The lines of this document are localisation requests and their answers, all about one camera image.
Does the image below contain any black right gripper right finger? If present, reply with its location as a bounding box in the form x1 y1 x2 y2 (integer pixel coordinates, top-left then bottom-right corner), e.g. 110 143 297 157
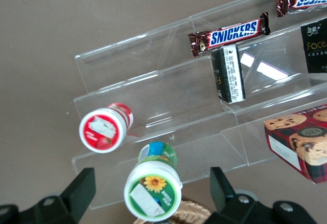
204 167 317 224

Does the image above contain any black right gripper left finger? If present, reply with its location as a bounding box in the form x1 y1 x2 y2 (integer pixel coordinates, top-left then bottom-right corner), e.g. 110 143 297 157
0 167 97 224

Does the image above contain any green gum bottle white lid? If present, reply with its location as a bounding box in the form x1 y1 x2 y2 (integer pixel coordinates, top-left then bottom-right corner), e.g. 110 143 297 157
124 141 183 222

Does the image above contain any red gum bottle white lid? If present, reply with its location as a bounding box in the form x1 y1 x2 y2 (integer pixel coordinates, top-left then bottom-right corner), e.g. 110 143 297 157
78 102 134 154

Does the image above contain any oval wicker basket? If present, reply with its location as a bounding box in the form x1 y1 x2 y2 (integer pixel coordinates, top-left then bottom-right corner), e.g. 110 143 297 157
134 199 212 224

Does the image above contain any red plaid cookie box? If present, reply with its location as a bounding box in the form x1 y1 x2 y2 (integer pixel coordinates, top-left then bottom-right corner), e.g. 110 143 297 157
263 104 327 184

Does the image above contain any clear acrylic tiered display stand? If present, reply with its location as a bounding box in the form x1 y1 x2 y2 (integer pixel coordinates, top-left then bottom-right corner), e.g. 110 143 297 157
71 0 327 211

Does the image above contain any small black tissue box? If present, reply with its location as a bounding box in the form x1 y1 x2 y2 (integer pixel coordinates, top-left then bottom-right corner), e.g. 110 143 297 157
211 44 246 104
300 17 327 74

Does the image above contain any Snickers chocolate bar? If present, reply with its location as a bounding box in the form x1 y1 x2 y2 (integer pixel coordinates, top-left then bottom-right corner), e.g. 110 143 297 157
188 11 271 57
275 0 327 18

